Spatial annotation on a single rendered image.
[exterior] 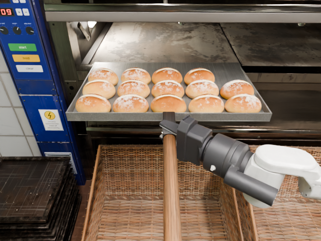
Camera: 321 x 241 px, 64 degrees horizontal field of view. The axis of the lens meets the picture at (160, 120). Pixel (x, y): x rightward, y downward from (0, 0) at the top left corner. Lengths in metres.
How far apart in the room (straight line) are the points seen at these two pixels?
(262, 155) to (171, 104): 0.28
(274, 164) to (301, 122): 0.67
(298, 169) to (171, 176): 0.23
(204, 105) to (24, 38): 0.62
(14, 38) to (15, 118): 0.37
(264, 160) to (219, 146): 0.09
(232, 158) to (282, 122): 0.62
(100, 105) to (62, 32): 0.34
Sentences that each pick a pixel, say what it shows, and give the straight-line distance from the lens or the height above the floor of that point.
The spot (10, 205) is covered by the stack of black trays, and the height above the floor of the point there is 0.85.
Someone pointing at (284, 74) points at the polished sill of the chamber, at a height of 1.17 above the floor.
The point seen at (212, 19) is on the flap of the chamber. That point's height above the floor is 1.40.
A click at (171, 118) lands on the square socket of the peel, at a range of 0.65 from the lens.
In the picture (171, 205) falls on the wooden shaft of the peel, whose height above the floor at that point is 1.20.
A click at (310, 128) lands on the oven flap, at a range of 1.20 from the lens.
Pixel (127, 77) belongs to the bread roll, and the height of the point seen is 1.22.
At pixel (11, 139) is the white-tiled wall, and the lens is 1.32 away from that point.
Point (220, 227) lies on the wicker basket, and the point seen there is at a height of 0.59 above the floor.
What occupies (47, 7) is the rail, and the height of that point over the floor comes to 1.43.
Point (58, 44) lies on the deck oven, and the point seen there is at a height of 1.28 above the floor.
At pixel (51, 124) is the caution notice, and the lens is 1.13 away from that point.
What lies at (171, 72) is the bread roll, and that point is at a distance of 0.83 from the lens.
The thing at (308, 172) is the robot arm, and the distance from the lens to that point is 0.55.
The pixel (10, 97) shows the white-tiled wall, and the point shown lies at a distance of 1.16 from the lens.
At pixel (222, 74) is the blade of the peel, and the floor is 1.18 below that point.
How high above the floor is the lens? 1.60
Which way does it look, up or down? 37 degrees down
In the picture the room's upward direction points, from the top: straight up
